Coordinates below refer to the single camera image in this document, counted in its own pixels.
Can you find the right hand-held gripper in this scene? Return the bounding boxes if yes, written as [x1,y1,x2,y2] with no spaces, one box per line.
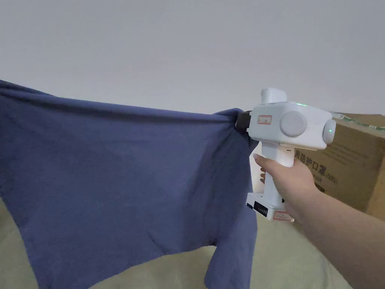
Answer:
[235,87,336,223]

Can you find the dark blue shirt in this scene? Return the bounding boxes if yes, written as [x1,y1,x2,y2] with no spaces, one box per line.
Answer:
[0,79,260,289]

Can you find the person's right forearm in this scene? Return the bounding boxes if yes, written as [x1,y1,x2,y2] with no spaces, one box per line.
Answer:
[290,189,385,289]

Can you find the person's right hand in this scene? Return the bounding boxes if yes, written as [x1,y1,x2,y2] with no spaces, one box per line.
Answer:
[253,153,320,217]

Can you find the brown cardboard carton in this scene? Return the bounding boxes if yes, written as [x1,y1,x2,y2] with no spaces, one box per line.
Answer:
[293,112,385,225]

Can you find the bed with beige sheet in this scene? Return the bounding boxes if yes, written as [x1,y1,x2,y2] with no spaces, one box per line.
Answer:
[0,195,353,289]

